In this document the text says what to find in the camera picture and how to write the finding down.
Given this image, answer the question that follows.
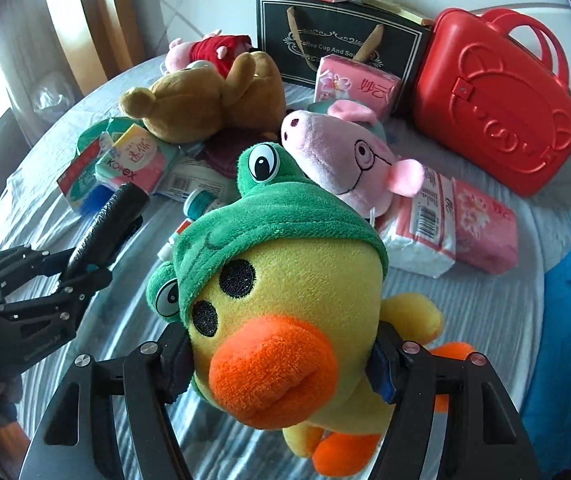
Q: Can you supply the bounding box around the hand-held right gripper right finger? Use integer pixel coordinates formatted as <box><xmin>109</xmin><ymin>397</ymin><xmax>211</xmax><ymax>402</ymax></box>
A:
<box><xmin>368</xmin><ymin>322</ymin><xmax>541</xmax><ymax>480</ymax></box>

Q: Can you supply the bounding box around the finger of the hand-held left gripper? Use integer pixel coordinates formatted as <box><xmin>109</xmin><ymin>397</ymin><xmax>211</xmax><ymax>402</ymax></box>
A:
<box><xmin>0</xmin><ymin>244</ymin><xmax>112</xmax><ymax>288</ymax></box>
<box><xmin>0</xmin><ymin>272</ymin><xmax>114</xmax><ymax>333</ymax></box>

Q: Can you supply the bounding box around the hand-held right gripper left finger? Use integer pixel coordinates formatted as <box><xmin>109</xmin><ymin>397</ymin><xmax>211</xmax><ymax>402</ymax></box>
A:
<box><xmin>21</xmin><ymin>324</ymin><xmax>193</xmax><ymax>480</ymax></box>

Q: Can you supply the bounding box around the black cylindrical handle object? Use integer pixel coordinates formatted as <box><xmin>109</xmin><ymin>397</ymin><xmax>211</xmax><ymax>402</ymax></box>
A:
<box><xmin>68</xmin><ymin>182</ymin><xmax>148</xmax><ymax>281</ymax></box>

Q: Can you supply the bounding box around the yellow duck plush green hood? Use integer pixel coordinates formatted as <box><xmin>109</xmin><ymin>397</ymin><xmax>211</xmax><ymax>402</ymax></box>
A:
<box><xmin>146</xmin><ymin>142</ymin><xmax>476</xmax><ymax>478</ymax></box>

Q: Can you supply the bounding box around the green and red packet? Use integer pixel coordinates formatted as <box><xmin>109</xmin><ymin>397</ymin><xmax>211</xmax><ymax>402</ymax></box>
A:
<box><xmin>56</xmin><ymin>117</ymin><xmax>131</xmax><ymax>211</ymax></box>

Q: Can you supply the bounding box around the colourful sanitary pad packet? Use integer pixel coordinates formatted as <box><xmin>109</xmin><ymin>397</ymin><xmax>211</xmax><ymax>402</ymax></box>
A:
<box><xmin>94</xmin><ymin>126</ymin><xmax>178</xmax><ymax>195</ymax></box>

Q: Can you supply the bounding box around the pink tissue multipack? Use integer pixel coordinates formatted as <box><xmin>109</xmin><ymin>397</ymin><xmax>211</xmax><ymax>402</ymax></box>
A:
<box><xmin>378</xmin><ymin>167</ymin><xmax>519</xmax><ymax>278</ymax></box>

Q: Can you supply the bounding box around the toothpaste tube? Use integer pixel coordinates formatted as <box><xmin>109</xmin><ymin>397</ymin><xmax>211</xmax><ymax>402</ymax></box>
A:
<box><xmin>158</xmin><ymin>189</ymin><xmax>231</xmax><ymax>261</ymax></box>

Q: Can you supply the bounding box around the white box with barcode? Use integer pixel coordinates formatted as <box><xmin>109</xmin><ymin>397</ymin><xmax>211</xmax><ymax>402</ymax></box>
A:
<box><xmin>158</xmin><ymin>157</ymin><xmax>238</xmax><ymax>203</ymax></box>

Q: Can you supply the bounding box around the blue foam floor mat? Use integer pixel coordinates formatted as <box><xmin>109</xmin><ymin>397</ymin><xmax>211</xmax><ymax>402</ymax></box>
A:
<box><xmin>520</xmin><ymin>200</ymin><xmax>571</xmax><ymax>480</ymax></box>

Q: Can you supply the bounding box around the brown teddy bear plush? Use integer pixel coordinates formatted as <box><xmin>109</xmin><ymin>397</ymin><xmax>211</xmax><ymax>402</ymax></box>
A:
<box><xmin>118</xmin><ymin>51</ymin><xmax>287</xmax><ymax>143</ymax></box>

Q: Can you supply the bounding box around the pink pig plush with glasses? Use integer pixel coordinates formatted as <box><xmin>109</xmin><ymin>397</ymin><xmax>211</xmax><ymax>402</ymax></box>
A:
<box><xmin>280</xmin><ymin>99</ymin><xmax>425</xmax><ymax>217</ymax></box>

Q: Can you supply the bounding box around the maroon towel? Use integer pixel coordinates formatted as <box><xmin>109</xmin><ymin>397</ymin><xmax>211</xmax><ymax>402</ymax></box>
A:
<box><xmin>204</xmin><ymin>127</ymin><xmax>281</xmax><ymax>181</ymax></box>

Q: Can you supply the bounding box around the wooden chair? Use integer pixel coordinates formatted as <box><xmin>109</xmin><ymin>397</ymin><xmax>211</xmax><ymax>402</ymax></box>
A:
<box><xmin>40</xmin><ymin>0</ymin><xmax>166</xmax><ymax>92</ymax></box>

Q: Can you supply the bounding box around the small pig plush red dress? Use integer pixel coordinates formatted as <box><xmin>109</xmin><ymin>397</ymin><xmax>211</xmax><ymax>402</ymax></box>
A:
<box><xmin>164</xmin><ymin>34</ymin><xmax>253</xmax><ymax>73</ymax></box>

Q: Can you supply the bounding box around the red plastic carry case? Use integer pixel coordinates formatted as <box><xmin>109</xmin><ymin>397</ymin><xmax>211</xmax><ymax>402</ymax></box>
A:
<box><xmin>412</xmin><ymin>7</ymin><xmax>571</xmax><ymax>198</ymax></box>

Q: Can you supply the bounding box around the black paper gift bag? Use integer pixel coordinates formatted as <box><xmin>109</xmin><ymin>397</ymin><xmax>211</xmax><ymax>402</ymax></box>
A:
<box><xmin>256</xmin><ymin>0</ymin><xmax>433</xmax><ymax>92</ymax></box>

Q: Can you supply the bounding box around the gold flat box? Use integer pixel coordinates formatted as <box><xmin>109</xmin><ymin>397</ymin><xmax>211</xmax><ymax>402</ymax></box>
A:
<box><xmin>360</xmin><ymin>0</ymin><xmax>433</xmax><ymax>26</ymax></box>

